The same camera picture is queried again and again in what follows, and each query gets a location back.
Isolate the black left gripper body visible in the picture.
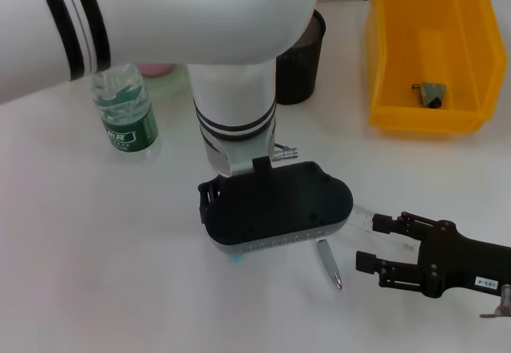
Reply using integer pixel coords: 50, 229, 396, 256
197, 178, 223, 223

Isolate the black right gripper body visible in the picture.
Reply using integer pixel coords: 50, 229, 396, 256
417, 219, 511, 300

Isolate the clear water bottle green label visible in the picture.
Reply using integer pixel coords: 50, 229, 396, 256
90, 63, 160, 161

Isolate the pink peach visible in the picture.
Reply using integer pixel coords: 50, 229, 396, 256
137, 61, 176, 77

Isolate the clear plastic ruler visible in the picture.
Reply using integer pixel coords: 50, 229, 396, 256
347, 204, 420, 252

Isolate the grey and white pen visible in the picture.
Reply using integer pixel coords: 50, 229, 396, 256
315, 237, 344, 291

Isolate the green glass fruit plate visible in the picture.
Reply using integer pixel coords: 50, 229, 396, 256
139, 63, 195, 105

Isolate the black mesh pen holder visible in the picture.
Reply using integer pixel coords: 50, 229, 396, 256
275, 8, 327, 105

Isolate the yellow plastic bin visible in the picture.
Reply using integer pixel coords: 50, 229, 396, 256
366, 0, 509, 135

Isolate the right arm cable with connector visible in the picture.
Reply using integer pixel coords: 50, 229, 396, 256
481, 284, 511, 319

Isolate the arm cable with connector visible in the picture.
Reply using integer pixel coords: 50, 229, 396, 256
271, 141, 299, 161
481, 284, 511, 319

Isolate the left arm cable with connector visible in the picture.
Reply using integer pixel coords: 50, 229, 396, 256
271, 141, 299, 161

